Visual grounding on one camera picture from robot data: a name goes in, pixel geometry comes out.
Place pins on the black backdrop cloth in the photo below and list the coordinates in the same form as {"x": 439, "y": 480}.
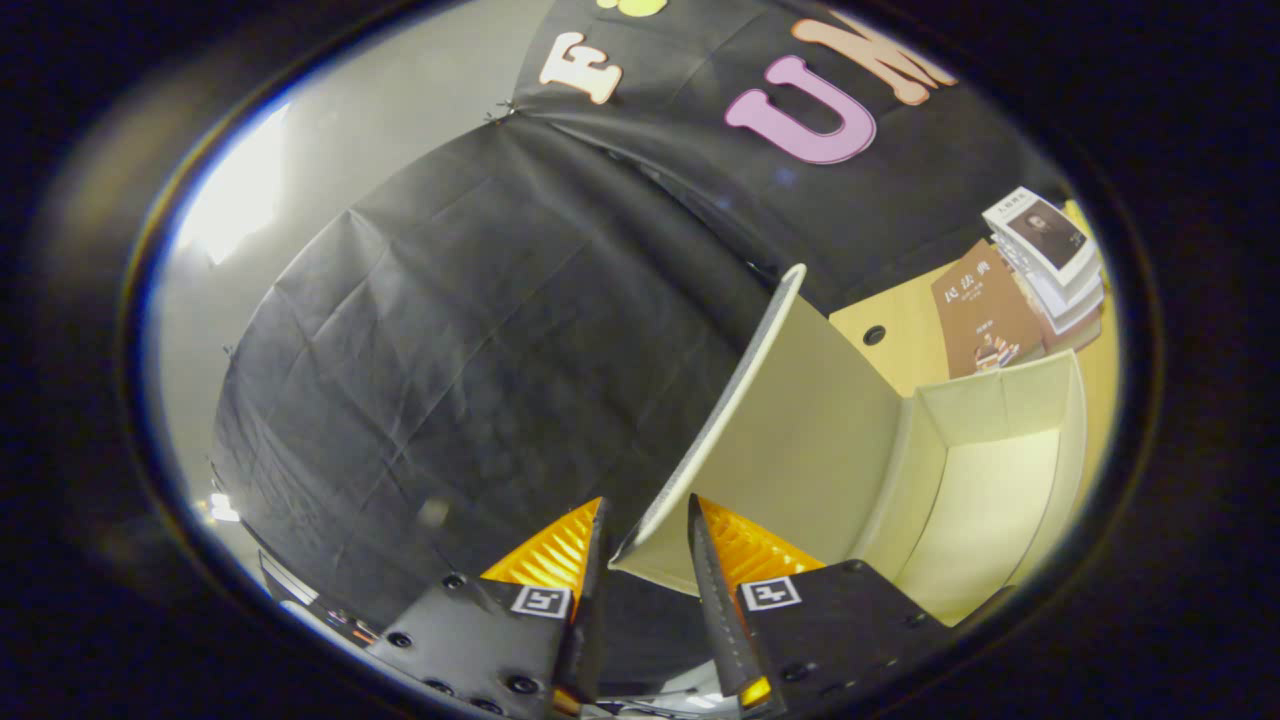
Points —
{"x": 450, "y": 350}

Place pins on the white book with portrait cover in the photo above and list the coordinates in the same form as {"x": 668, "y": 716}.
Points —
{"x": 1045, "y": 232}

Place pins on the ceiling light panel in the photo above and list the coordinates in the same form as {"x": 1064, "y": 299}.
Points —
{"x": 240, "y": 190}

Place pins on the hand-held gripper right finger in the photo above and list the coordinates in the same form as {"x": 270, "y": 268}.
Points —
{"x": 715, "y": 610}

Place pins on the brown book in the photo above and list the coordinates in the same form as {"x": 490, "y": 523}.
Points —
{"x": 975, "y": 310}

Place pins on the grey fabric storage box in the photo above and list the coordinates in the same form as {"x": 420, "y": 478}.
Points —
{"x": 800, "y": 430}

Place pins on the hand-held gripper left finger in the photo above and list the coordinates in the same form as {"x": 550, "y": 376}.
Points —
{"x": 592, "y": 620}

